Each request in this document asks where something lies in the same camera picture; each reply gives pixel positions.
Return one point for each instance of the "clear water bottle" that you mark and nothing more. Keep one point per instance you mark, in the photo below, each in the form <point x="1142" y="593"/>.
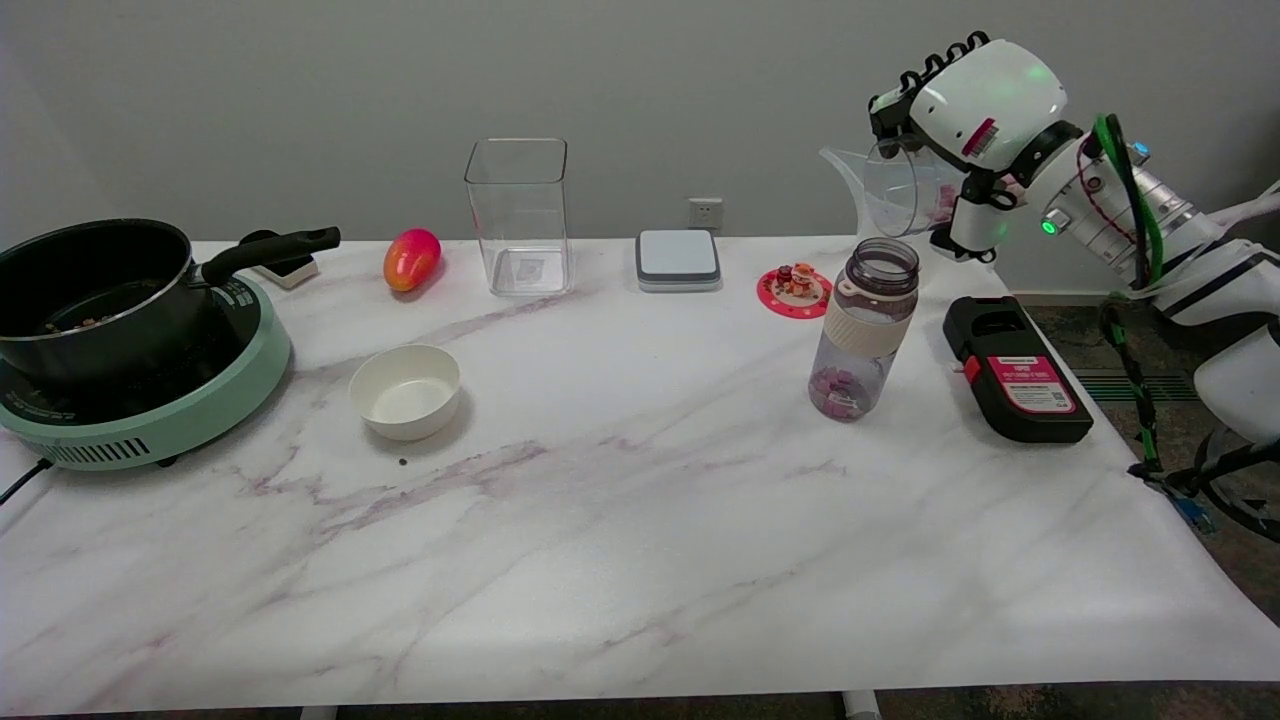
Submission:
<point x="865" y="330"/>

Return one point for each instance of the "clear plastic measuring jug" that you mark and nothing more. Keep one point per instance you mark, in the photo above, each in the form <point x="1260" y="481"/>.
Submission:
<point x="850" y="185"/>

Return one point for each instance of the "mint green induction cooker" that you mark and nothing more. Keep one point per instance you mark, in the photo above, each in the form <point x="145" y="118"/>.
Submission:
<point x="200" y="410"/>

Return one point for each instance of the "white wall socket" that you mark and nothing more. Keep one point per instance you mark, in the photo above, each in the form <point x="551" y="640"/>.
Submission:
<point x="705" y="213"/>

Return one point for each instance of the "white tube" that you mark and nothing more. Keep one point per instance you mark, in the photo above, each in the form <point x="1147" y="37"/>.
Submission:
<point x="1265" y="205"/>

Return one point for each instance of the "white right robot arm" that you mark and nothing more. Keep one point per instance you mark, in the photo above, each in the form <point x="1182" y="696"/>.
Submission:
<point x="1230" y="290"/>

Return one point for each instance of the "white round bowl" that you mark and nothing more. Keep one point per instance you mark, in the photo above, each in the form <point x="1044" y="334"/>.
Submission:
<point x="405" y="395"/>

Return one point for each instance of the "red coaster with figurine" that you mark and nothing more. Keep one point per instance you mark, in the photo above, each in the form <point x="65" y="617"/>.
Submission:
<point x="780" y="300"/>

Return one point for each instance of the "floor vent grille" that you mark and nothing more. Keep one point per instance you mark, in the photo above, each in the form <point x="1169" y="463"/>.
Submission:
<point x="1140" y="388"/>

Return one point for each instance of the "pink white candy pile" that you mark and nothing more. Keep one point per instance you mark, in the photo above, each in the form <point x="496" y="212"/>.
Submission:
<point x="840" y="393"/>
<point x="945" y="205"/>

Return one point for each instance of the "red orange toy mango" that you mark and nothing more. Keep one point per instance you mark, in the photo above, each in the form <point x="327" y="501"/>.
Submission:
<point x="410" y="260"/>

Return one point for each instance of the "clear plastic cup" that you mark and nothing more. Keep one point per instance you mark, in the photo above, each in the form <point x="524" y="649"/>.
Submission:
<point x="895" y="190"/>

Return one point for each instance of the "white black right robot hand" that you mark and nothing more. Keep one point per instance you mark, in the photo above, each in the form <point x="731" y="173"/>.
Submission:
<point x="990" y="100"/>

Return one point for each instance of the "white black power plug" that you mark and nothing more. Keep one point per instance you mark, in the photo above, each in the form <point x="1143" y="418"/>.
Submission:
<point x="295" y="272"/>

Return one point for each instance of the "grey white square lid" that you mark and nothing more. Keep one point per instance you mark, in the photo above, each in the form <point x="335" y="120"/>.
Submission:
<point x="678" y="255"/>

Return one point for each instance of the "black box with red label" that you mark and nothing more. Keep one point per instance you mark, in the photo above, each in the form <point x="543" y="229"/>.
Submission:
<point x="1010" y="400"/>

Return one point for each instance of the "clear square storage container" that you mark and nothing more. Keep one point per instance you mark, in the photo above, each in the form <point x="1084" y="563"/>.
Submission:
<point x="520" y="220"/>

